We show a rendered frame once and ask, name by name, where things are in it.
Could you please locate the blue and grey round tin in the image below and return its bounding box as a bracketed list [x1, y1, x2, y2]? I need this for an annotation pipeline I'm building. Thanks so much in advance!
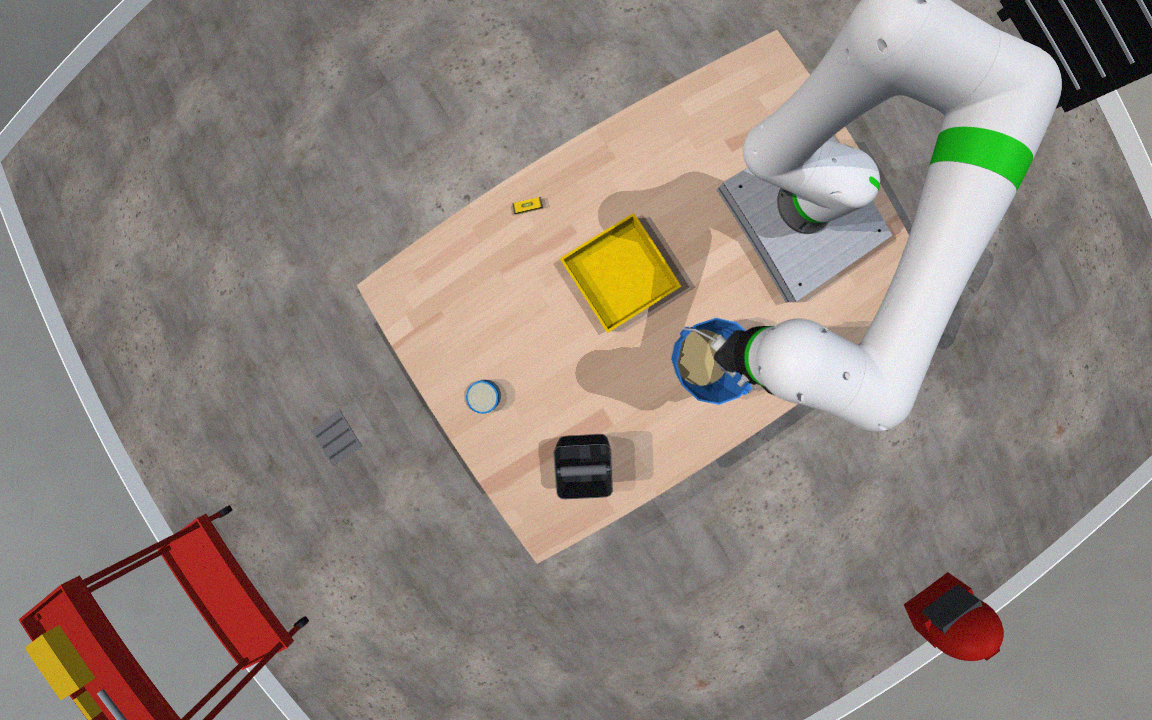
[467, 380, 501, 414]

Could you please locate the yellow rectangular tray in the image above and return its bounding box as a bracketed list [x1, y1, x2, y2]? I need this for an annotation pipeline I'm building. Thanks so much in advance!
[560, 213, 681, 333]

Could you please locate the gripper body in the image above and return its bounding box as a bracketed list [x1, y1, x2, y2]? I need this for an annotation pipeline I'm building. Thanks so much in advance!
[714, 326, 768, 388]

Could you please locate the yellow pocket level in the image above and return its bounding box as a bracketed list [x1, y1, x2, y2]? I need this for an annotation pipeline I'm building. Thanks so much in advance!
[511, 197, 543, 215]

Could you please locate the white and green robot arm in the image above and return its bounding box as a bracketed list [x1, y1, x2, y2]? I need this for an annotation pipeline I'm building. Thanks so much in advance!
[743, 0, 1062, 432]

